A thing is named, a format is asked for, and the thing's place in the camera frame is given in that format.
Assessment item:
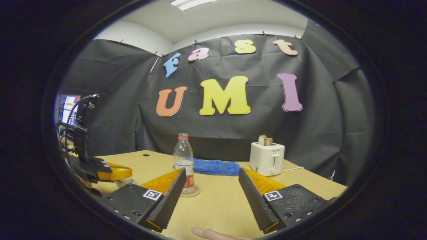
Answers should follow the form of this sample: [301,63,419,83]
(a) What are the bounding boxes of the blue towel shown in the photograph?
[193,158,241,176]

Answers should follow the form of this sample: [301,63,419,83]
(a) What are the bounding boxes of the clear plastic water bottle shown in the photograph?
[173,133,196,195]

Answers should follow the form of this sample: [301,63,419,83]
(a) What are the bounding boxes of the round wooden coaster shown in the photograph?
[178,186,201,198]

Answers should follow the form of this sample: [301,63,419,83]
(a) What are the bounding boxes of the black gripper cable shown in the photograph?
[64,94,100,134]

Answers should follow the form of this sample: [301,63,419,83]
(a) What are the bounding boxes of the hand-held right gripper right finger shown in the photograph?
[239,167,329,234]

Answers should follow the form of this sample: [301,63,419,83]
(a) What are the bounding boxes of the computer monitor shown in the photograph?
[58,94,81,126]

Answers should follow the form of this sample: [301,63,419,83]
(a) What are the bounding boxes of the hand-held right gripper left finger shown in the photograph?
[100,167,186,233]

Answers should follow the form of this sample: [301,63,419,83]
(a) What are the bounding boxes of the white toaster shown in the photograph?
[249,142,285,177]

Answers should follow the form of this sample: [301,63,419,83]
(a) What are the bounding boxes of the ceiling light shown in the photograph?
[169,0,216,11]

